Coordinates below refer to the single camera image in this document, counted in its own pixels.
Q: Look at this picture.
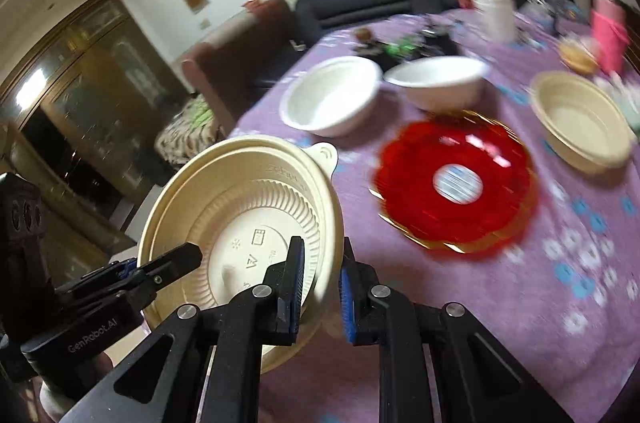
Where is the leopard print blanket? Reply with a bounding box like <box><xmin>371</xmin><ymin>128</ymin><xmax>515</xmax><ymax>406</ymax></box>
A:
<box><xmin>154</xmin><ymin>95</ymin><xmax>226</xmax><ymax>169</ymax></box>

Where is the small beige plastic bowl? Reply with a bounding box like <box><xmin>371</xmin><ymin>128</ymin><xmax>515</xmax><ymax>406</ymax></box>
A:
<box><xmin>530</xmin><ymin>71</ymin><xmax>636</xmax><ymax>175</ymax></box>

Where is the bagged yellow food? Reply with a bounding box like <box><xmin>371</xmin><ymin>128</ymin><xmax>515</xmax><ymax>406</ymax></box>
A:
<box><xmin>558</xmin><ymin>35</ymin><xmax>599</xmax><ymax>76</ymax></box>

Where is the large beige plastic bowl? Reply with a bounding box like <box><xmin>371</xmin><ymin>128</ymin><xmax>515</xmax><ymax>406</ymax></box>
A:
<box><xmin>138</xmin><ymin>135</ymin><xmax>344</xmax><ymax>372</ymax></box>

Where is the small white paper bowl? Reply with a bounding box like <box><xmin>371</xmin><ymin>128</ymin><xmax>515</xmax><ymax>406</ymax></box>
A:
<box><xmin>384</xmin><ymin>56</ymin><xmax>490</xmax><ymax>113</ymax></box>

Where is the large white paper bowl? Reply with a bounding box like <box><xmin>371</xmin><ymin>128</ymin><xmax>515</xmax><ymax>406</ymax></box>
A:
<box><xmin>279</xmin><ymin>56</ymin><xmax>383</xmax><ymax>138</ymax></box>

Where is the wooden glass door cabinet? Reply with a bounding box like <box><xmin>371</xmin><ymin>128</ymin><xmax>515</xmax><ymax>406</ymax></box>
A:
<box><xmin>1</xmin><ymin>0</ymin><xmax>188</xmax><ymax>254</ymax></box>

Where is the brown armchair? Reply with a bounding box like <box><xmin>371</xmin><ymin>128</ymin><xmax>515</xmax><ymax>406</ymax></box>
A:
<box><xmin>179</xmin><ymin>0</ymin><xmax>304</xmax><ymax>136</ymax></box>

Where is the white plastic jar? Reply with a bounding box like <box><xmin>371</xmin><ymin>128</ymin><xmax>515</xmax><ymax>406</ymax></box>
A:
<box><xmin>472</xmin><ymin>0</ymin><xmax>516</xmax><ymax>44</ymax></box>

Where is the small red glass plate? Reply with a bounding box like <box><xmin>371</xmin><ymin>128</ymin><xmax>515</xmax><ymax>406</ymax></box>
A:
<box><xmin>370</xmin><ymin>111</ymin><xmax>538</xmax><ymax>255</ymax></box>

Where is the pink knitted bottle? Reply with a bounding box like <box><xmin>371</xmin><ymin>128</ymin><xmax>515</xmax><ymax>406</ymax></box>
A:
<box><xmin>591</xmin><ymin>0</ymin><xmax>629</xmax><ymax>74</ymax></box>

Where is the purple floral tablecloth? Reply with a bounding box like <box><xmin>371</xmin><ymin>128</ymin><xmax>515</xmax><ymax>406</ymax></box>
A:
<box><xmin>232</xmin><ymin>9</ymin><xmax>639</xmax><ymax>422</ymax></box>

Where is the black motor device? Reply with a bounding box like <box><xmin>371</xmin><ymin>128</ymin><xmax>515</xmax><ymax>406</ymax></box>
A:
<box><xmin>420</xmin><ymin>24</ymin><xmax>460</xmax><ymax>57</ymax></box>

